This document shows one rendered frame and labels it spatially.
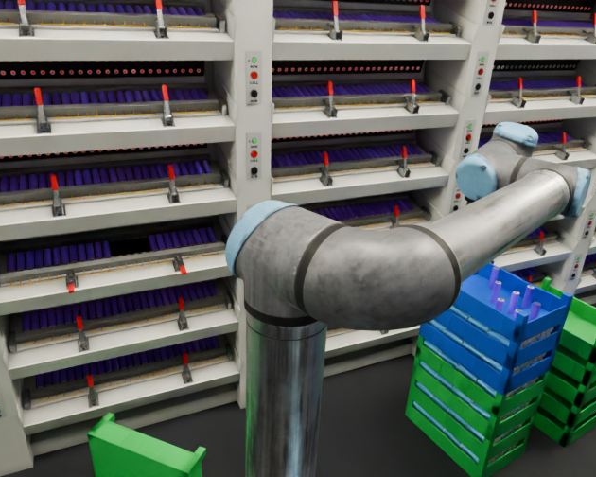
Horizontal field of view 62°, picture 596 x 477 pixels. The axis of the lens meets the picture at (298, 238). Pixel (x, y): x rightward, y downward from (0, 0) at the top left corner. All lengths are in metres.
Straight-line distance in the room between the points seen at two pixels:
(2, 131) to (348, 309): 0.91
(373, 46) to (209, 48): 0.43
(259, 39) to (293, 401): 0.85
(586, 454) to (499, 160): 1.08
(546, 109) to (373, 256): 1.40
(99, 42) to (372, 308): 0.86
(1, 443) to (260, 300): 1.13
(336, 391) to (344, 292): 1.28
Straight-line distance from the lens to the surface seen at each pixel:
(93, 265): 1.37
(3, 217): 1.30
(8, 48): 1.19
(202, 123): 1.25
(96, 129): 1.22
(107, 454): 1.45
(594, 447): 1.89
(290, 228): 0.57
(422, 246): 0.55
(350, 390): 1.80
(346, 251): 0.53
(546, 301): 1.48
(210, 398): 1.70
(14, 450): 1.64
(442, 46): 1.52
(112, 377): 1.59
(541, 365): 1.50
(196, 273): 1.38
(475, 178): 1.04
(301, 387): 0.68
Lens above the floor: 1.19
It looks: 25 degrees down
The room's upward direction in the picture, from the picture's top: 2 degrees clockwise
